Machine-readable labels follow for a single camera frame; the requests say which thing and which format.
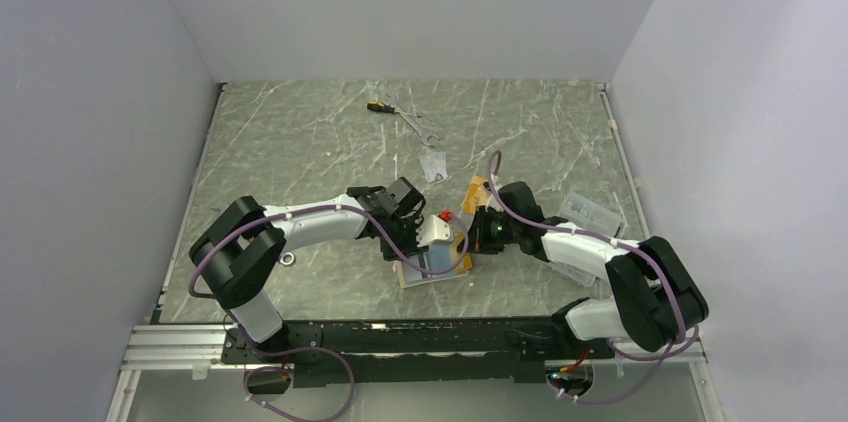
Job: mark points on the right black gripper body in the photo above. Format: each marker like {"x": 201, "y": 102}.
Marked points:
{"x": 494, "y": 230}

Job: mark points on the beige leather card holder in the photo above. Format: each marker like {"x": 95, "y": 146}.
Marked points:
{"x": 398, "y": 270}

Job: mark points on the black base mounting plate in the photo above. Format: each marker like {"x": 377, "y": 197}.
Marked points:
{"x": 321, "y": 352}

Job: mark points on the orange credit card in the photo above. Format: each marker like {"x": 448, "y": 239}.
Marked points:
{"x": 462, "y": 260}
{"x": 477, "y": 195}

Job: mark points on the aluminium frame rail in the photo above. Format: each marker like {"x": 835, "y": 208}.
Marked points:
{"x": 198, "y": 348}

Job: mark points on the red adjustable wrench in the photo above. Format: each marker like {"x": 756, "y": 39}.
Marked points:
{"x": 287, "y": 259}

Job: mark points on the black yellow screwdriver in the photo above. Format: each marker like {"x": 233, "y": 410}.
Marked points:
{"x": 380, "y": 107}

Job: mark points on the white printed credit card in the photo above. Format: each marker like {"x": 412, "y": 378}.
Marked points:
{"x": 434, "y": 166}

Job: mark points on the blue credit card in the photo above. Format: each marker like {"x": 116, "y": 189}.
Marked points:
{"x": 432, "y": 265}

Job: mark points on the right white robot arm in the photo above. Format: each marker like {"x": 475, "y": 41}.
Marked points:
{"x": 653, "y": 299}

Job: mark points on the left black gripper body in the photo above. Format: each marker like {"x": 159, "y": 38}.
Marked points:
{"x": 403, "y": 234}

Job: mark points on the clear plastic screw box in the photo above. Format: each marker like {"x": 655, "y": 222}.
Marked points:
{"x": 592, "y": 216}

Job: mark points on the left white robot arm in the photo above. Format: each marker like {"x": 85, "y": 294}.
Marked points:
{"x": 236, "y": 254}

